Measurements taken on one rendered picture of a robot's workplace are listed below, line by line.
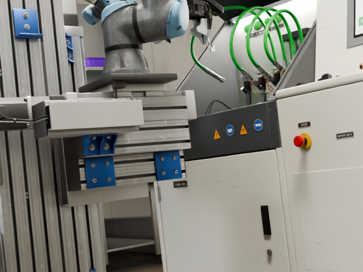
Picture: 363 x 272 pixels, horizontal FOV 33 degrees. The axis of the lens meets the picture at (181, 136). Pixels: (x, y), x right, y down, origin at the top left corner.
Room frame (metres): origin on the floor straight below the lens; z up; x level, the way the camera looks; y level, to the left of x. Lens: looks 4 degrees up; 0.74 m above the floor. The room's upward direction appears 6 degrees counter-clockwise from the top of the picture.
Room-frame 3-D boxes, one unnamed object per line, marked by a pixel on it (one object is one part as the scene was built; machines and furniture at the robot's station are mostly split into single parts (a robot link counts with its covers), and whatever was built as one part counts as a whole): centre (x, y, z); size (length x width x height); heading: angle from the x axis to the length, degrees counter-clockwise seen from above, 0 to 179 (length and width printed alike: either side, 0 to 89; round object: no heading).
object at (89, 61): (5.95, 0.80, 1.90); 0.35 x 0.24 x 0.11; 34
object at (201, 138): (2.30, -0.11, 0.87); 0.62 x 0.04 x 0.16; 42
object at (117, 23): (1.83, 0.14, 1.20); 0.13 x 0.12 x 0.14; 73
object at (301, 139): (1.94, -0.38, 0.80); 0.05 x 0.04 x 0.05; 42
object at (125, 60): (1.83, 0.15, 1.09); 0.15 x 0.15 x 0.10
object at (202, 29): (2.18, -0.12, 1.25); 0.06 x 0.03 x 0.09; 132
